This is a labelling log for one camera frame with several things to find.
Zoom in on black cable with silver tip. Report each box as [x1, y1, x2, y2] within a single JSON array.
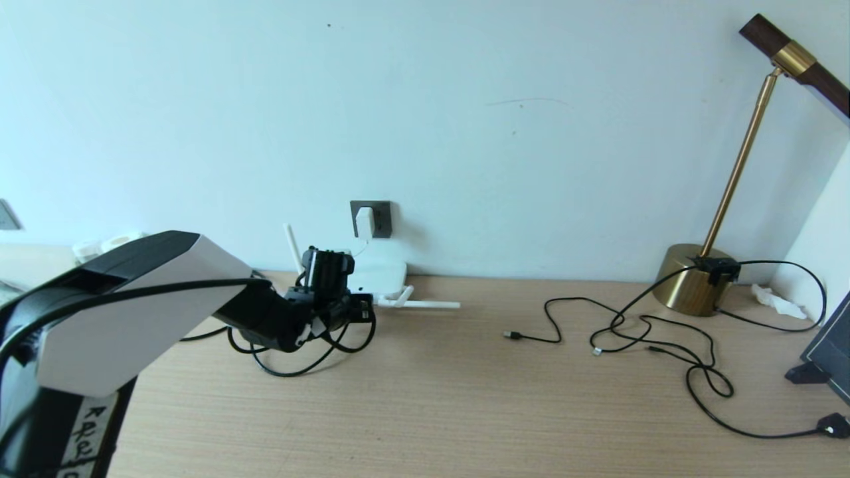
[[590, 262, 705, 356]]

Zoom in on beige upholstered furniture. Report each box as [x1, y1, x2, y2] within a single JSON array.
[[0, 244, 79, 293]]

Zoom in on black adapter block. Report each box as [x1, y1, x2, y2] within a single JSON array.
[[689, 256, 741, 286]]

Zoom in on black usb cables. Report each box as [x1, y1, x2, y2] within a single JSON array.
[[503, 297, 734, 399]]

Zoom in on grey wall power socket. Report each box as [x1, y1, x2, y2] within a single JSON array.
[[350, 200, 392, 239]]

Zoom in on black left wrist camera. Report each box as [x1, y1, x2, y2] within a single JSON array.
[[302, 247, 356, 296]]

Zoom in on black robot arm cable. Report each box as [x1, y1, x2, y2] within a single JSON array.
[[0, 279, 378, 377]]

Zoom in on black lamp power cable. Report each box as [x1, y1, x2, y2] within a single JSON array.
[[714, 259, 827, 333]]

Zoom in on black ethernet cable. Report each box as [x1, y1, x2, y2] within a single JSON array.
[[179, 269, 377, 377]]

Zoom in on white router with antennas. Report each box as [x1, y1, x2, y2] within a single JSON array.
[[284, 224, 460, 311]]

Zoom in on brass desk lamp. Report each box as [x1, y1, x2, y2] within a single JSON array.
[[652, 13, 850, 317]]

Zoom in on crumpled white tissue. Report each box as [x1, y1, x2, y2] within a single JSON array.
[[750, 283, 808, 319]]

